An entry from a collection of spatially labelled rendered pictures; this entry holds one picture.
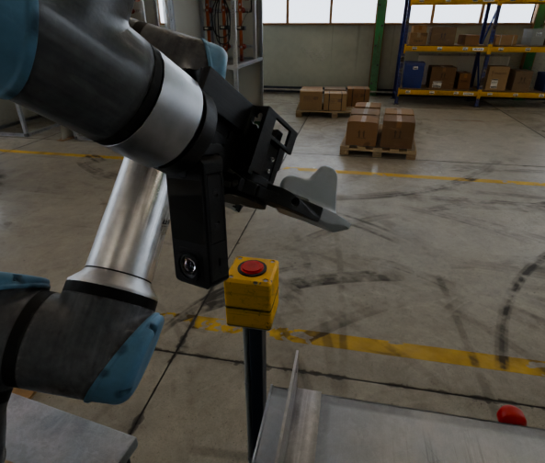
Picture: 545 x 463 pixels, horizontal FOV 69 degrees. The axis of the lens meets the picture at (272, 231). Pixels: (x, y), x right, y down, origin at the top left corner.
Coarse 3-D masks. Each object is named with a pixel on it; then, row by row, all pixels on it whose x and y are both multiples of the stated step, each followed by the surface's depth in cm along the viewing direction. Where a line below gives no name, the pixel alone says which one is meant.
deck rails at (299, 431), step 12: (288, 396) 42; (300, 396) 50; (312, 396) 50; (288, 408) 41; (300, 408) 49; (312, 408) 49; (288, 420) 43; (300, 420) 47; (312, 420) 47; (288, 432) 44; (300, 432) 46; (312, 432) 46; (288, 444) 44; (300, 444) 44; (312, 444) 44; (276, 456) 37; (288, 456) 43; (300, 456) 43; (312, 456) 43
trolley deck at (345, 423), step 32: (320, 416) 48; (352, 416) 48; (384, 416) 48; (416, 416) 48; (448, 416) 48; (256, 448) 44; (320, 448) 44; (352, 448) 44; (384, 448) 44; (416, 448) 44; (448, 448) 44; (480, 448) 44; (512, 448) 44; (544, 448) 44
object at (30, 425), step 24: (24, 408) 60; (48, 408) 60; (24, 432) 57; (48, 432) 57; (72, 432) 57; (96, 432) 57; (120, 432) 57; (24, 456) 54; (48, 456) 54; (72, 456) 54; (96, 456) 54; (120, 456) 54
